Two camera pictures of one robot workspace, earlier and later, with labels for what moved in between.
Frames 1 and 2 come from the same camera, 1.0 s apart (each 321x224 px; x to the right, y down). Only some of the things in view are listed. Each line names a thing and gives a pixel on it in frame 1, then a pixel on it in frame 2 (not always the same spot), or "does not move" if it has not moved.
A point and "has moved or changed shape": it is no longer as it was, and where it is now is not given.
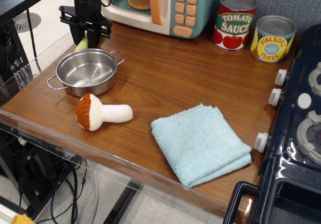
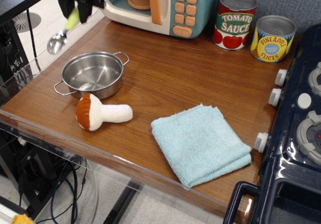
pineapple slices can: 272,38 does not move
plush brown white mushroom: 91,113 does not move
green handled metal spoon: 84,43 → 55,43
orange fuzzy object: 22,219 does not move
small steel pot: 87,71 has moved or changed shape
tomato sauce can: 235,12 does not move
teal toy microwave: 183,10 does not move
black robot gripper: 87,13 → 85,5
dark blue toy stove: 289,189 does not move
